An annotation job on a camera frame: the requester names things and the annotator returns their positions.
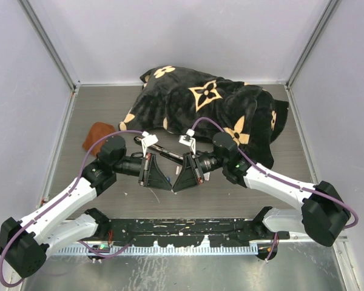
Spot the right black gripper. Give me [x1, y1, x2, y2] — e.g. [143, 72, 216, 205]
[173, 151, 227, 192]

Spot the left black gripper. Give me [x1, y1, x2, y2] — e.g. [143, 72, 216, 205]
[113, 153, 172, 190]

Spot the red white staples box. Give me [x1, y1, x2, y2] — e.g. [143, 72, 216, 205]
[175, 165, 213, 182]

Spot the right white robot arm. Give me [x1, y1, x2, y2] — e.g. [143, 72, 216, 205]
[172, 130, 351, 247]

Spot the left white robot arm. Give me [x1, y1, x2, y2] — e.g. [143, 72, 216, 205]
[0, 131, 172, 287]

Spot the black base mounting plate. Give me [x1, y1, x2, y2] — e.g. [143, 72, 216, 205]
[74, 218, 292, 248]

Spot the brown folded cloth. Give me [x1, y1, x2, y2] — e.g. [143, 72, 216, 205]
[83, 122, 116, 151]

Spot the black floral plush blanket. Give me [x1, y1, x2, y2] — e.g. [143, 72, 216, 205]
[118, 65, 289, 169]

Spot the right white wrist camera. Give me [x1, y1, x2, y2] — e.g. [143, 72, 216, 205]
[178, 129, 196, 155]

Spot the slotted cable duct rail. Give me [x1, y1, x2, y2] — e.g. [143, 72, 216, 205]
[54, 243, 258, 256]

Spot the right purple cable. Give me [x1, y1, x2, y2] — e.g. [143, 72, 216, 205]
[187, 117, 359, 267]

